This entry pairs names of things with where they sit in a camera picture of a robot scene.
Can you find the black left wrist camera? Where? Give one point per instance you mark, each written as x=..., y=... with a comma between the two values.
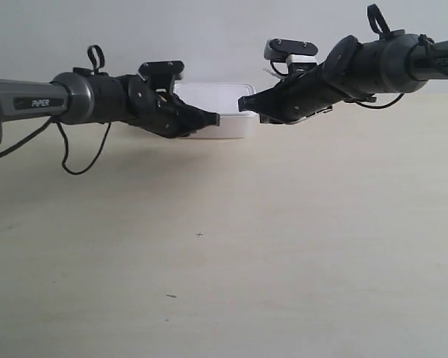
x=162, y=75

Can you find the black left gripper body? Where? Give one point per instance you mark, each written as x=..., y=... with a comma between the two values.
x=160, y=113

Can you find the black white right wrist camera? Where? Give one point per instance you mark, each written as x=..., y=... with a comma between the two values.
x=298, y=56

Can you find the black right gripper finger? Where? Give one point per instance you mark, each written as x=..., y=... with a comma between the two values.
x=264, y=101

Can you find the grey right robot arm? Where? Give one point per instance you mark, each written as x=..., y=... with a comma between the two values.
x=352, y=72

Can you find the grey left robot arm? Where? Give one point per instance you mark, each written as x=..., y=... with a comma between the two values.
x=82, y=96

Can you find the white lidded plastic container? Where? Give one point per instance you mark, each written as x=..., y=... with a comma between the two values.
x=221, y=98

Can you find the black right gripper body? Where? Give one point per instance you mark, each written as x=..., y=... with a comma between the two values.
x=302, y=95

